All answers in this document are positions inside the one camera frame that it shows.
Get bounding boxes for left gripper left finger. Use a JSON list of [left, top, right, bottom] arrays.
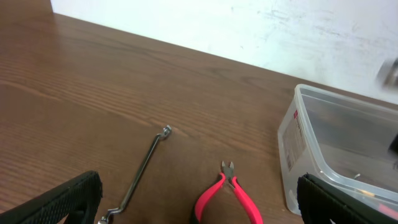
[[1, 170, 103, 224]]

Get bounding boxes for clear plastic container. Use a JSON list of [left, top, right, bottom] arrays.
[[277, 84, 397, 218]]

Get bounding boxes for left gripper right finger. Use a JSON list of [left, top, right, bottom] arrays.
[[297, 174, 397, 224]]

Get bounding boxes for claw hammer orange black handle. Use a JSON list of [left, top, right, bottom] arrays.
[[376, 58, 397, 90]]

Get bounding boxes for orange handled cutting pliers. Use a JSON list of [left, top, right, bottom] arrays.
[[191, 160, 264, 224]]

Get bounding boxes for silver offset ring wrench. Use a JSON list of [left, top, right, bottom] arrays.
[[98, 125, 172, 224]]

